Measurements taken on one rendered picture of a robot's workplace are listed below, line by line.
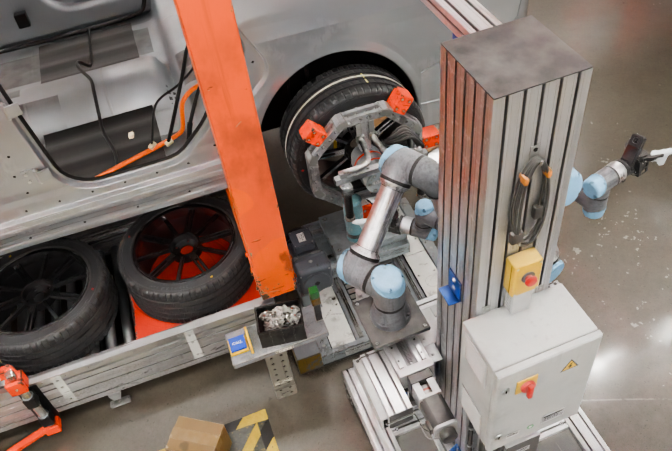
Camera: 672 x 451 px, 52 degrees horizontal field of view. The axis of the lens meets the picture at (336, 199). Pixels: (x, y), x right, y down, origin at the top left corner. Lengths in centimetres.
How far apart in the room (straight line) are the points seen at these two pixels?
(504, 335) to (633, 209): 227
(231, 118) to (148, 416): 170
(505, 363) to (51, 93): 275
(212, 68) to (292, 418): 176
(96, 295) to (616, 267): 262
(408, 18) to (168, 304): 168
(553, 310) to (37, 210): 218
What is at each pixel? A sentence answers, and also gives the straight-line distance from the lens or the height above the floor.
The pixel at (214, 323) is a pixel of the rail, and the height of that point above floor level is 37.
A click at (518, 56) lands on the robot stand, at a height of 203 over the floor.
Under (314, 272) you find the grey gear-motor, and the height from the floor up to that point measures 39.
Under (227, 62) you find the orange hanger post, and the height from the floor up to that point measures 174.
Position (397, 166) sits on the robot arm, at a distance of 239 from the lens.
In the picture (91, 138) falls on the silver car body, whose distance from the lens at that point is 371.
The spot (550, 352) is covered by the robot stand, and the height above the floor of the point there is 123.
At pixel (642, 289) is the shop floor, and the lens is 384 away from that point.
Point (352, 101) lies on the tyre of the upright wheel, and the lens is 297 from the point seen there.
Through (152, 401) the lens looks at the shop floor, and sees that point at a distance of 356.
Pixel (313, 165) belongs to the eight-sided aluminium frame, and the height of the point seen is 93.
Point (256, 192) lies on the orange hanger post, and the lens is 259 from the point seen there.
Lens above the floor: 294
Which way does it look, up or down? 45 degrees down
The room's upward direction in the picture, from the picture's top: 8 degrees counter-clockwise
